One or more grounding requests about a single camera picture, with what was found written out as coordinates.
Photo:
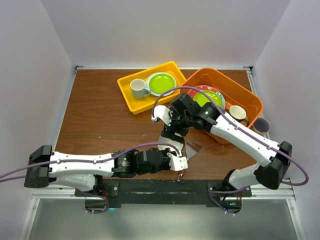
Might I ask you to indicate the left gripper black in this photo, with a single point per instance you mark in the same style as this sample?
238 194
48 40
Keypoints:
167 167

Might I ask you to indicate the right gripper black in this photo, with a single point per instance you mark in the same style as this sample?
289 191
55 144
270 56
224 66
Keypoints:
170 130

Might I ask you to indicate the small white dish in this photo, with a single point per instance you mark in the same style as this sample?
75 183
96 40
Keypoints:
177 140

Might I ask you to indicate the lime green plate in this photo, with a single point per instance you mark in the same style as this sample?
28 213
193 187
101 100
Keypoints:
202 100
160 83

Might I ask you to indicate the red and teal plate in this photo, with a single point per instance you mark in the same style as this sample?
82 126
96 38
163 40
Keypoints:
193 92

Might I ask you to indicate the white cup green handle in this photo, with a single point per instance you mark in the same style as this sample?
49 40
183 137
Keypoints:
239 114

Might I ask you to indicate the beige purple cup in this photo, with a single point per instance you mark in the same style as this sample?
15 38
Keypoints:
261 126

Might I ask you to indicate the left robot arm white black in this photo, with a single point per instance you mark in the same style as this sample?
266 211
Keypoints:
83 172

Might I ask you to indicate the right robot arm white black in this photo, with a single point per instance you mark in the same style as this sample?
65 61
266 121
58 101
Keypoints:
272 158

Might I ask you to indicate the orange plastic dish bin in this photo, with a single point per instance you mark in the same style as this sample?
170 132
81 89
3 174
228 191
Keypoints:
233 92

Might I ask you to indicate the white scalloped plate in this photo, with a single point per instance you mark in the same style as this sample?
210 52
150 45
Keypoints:
150 85

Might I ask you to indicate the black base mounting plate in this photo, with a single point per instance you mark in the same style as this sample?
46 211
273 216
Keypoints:
166 192

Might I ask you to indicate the yellow plastic tray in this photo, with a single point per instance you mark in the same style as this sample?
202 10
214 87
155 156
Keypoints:
159 80

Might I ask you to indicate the light blue mug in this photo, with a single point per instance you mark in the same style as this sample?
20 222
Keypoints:
139 89

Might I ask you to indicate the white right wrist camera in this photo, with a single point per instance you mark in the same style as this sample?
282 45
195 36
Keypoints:
161 112

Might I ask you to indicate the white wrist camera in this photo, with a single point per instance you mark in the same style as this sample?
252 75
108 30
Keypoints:
177 163
161 112

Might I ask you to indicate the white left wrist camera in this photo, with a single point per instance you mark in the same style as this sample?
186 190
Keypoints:
177 163

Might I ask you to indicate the solid spatula wooden handle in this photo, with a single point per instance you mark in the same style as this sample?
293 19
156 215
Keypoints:
191 149

